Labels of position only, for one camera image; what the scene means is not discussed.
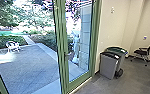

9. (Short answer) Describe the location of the green garden hedge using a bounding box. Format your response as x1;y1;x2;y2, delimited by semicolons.
31;32;74;53

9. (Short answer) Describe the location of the small black swivel chair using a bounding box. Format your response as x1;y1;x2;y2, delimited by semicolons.
133;40;150;67

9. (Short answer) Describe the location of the green framed glass door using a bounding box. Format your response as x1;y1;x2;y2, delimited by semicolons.
0;0;104;94

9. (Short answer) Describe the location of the white garden statue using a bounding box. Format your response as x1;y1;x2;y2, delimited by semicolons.
69;30;82;65

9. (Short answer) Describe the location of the white wall switch plate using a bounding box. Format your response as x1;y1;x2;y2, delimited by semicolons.
110;6;116;14

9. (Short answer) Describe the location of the small white wall outlet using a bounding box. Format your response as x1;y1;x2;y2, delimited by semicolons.
142;35;148;41

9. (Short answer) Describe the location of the grey indoor trash bin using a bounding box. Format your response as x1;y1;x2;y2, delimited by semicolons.
99;51;122;81

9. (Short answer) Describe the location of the large green tree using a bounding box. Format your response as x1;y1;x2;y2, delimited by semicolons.
0;0;29;32

